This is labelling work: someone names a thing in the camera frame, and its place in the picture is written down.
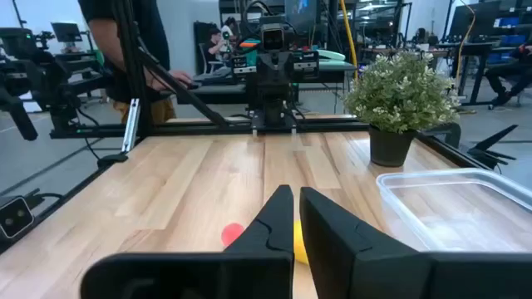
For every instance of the grey background table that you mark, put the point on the grey background table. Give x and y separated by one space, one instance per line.
216 89

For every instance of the black desk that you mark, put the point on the black desk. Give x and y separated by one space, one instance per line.
474 47

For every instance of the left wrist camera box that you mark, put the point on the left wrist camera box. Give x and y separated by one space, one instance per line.
272 39

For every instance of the pink red round toy fruit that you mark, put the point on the pink red round toy fruit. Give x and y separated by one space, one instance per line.
230 234

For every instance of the person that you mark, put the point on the person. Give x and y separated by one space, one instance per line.
228 31
505 72
156 33
214 47

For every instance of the black frame post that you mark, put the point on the black frame post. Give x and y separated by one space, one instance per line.
131 50

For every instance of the black diagonal strut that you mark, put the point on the black diagonal strut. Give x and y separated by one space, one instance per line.
183 89

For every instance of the clear plastic tupperware container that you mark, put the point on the clear plastic tupperware container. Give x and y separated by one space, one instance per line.
457 216

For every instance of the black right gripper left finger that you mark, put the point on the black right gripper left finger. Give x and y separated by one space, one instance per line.
257 274

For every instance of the yellow toy lemon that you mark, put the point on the yellow toy lemon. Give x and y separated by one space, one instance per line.
300 245

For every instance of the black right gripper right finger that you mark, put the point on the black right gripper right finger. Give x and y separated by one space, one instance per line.
353 266

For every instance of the black table-level camera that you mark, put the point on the black table-level camera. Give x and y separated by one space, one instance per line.
14 218

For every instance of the black monitor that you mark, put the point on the black monitor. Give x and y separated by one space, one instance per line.
301 14
66 32
478 18

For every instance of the person's hand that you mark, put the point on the person's hand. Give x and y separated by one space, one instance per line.
178 76

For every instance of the black neighbouring robot arm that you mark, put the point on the black neighbouring robot arm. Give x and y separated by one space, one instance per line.
41 79

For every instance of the black frame foot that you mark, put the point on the black frame foot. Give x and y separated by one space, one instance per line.
486 151

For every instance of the silver aluminium bracket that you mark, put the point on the silver aluminium bracket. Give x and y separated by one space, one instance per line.
131 120

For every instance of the green plant in black pot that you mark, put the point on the green plant in black pot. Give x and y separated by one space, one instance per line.
399 95

